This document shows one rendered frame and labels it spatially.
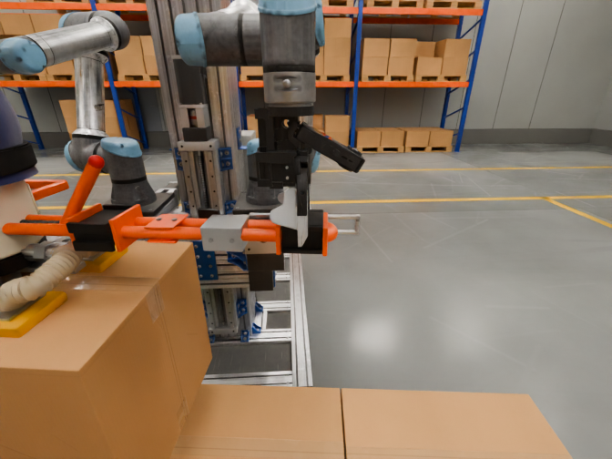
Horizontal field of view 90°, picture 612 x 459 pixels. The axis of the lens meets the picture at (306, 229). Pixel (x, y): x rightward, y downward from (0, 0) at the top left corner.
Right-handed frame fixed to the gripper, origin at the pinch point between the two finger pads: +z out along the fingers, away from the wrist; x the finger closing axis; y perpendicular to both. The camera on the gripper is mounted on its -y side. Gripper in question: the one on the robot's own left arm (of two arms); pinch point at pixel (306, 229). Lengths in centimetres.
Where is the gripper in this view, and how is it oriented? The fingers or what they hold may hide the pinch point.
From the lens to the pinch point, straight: 53.4
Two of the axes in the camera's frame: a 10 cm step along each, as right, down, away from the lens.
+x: -0.5, 4.0, -9.1
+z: 0.1, 9.2, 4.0
